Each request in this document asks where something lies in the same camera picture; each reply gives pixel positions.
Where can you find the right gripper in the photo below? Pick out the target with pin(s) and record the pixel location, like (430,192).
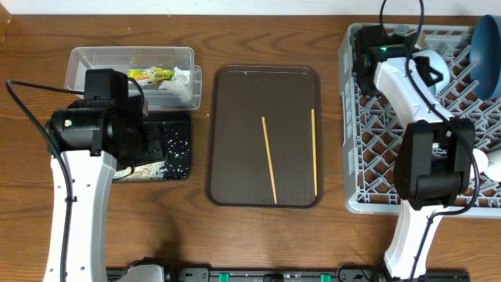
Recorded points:
(423,66)

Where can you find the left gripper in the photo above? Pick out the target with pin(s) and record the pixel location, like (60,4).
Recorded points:
(157,135)

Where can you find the light blue bowl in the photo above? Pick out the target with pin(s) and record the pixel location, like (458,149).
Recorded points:
(437,63)

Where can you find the rice pile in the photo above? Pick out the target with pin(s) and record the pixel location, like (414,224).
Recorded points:
(156,164)

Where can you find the dark blue plate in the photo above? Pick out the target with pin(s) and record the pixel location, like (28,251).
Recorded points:
(485,55)

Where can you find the yellow green snack wrapper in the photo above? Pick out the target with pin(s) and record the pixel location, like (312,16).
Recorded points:
(150,75)

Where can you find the white tissue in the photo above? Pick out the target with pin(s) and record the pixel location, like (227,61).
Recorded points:
(179,81)

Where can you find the pink cup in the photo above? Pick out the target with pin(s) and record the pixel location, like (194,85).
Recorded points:
(481,160)

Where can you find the wooden chopstick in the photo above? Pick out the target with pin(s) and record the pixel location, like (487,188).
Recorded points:
(314,157)
(269,158)

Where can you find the pale green cup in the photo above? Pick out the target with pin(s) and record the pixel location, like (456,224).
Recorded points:
(493,171)

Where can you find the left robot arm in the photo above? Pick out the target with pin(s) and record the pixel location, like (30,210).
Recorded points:
(95,137)

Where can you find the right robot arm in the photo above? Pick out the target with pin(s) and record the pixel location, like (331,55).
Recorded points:
(435,158)

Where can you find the grey dishwasher rack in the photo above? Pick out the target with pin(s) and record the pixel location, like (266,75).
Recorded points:
(373,133)

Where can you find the black tray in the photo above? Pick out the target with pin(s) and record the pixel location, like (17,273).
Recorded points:
(176,137)

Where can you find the clear plastic bin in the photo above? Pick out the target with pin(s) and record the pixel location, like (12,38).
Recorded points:
(123,58)

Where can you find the brown serving tray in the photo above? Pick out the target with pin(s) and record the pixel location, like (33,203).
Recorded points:
(237,165)

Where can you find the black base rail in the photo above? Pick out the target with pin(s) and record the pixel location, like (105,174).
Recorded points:
(153,269)

